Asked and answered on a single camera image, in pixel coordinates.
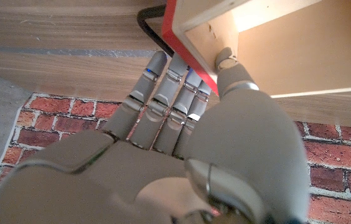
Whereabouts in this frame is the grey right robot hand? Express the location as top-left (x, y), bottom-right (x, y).
top-left (0, 46), bottom-right (312, 224)

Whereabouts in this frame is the wooden drawer with red front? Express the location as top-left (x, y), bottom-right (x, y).
top-left (136, 0), bottom-right (351, 98)

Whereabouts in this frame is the red brick print backdrop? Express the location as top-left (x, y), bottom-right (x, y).
top-left (0, 91), bottom-right (351, 224)

